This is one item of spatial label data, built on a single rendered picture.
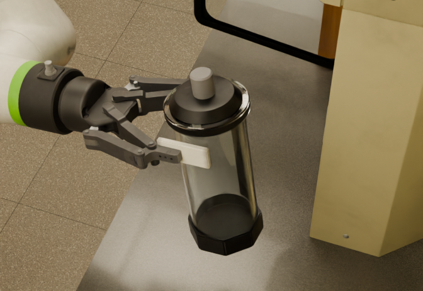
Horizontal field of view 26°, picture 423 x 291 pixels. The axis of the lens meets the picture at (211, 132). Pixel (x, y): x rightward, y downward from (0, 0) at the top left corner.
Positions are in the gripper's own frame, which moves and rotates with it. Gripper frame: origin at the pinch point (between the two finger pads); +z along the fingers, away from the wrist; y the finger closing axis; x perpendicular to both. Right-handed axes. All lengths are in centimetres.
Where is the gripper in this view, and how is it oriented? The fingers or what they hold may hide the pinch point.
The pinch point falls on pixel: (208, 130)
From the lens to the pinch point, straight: 116.8
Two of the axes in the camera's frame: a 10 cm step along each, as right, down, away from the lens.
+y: 4.2, -6.1, 6.7
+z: 9.0, 1.9, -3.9
